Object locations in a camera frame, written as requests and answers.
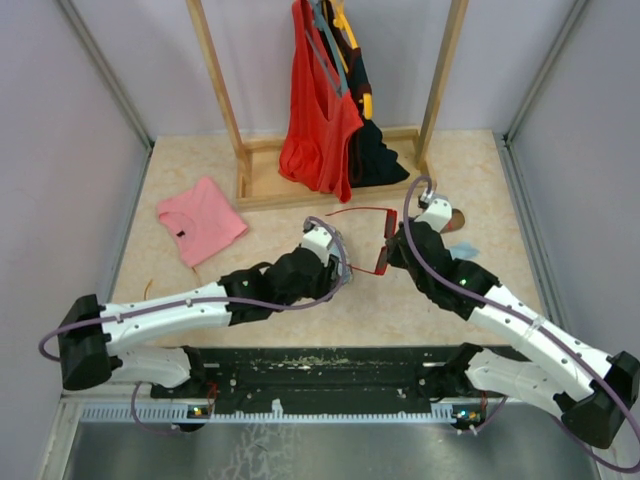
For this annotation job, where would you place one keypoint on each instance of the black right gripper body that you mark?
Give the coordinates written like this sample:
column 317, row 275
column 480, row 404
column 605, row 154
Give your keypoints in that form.
column 396, row 258

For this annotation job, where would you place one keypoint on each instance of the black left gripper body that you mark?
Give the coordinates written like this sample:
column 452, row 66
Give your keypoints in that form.
column 323, row 283

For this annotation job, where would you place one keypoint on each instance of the red sunglasses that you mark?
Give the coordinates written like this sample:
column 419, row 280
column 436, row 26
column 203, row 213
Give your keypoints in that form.
column 389, row 231

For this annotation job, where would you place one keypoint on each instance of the map print glasses case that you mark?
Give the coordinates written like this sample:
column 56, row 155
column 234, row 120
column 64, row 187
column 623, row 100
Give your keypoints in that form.
column 338, row 252

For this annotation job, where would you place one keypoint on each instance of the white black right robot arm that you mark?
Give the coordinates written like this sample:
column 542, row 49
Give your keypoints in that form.
column 587, row 389

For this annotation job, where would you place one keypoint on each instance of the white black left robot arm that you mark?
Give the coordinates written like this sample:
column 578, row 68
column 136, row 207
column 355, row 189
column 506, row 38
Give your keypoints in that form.
column 98, row 343

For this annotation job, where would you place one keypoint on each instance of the yellow sunglasses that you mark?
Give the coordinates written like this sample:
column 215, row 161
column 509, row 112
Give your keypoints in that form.
column 149, row 284

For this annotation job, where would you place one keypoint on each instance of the small light blue cloth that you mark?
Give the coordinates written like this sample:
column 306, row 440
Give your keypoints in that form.
column 463, row 251

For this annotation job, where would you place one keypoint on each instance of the brown plaid glasses case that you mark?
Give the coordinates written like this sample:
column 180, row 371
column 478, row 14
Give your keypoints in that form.
column 456, row 222

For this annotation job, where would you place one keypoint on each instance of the wooden clothes rack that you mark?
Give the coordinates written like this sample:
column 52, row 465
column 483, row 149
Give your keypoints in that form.
column 259, row 183

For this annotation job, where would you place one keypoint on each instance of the dark navy garment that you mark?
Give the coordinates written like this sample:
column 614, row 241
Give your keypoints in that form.
column 371, row 162

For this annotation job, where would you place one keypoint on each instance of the pink folded t-shirt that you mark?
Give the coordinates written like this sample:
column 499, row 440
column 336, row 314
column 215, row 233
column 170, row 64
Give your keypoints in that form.
column 201, row 221

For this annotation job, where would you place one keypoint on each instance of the red tank top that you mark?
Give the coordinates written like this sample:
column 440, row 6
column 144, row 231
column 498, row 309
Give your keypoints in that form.
column 316, row 148

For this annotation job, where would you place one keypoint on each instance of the yellow clothes hanger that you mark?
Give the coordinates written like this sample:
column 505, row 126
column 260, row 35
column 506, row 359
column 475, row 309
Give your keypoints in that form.
column 350, row 57

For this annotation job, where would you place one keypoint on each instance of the grey clothes hanger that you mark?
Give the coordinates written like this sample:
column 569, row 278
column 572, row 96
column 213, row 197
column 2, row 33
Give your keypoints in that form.
column 324, row 47

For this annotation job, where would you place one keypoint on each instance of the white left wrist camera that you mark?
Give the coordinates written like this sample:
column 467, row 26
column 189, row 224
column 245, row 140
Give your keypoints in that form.
column 319, row 240

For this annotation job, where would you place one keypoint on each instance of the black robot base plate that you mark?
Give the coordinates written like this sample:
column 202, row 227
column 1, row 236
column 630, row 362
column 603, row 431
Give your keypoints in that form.
column 317, row 381

